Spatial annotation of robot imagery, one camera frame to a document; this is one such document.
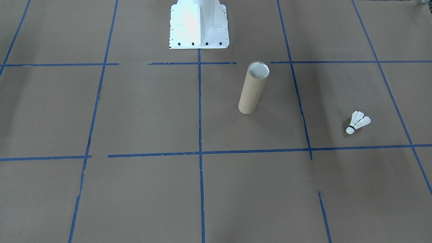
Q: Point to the white feather shuttlecock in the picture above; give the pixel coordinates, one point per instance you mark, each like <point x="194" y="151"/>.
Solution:
<point x="359" y="121"/>

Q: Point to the brown cardboard tube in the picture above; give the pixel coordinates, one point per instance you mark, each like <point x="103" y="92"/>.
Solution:
<point x="249" y="94"/>

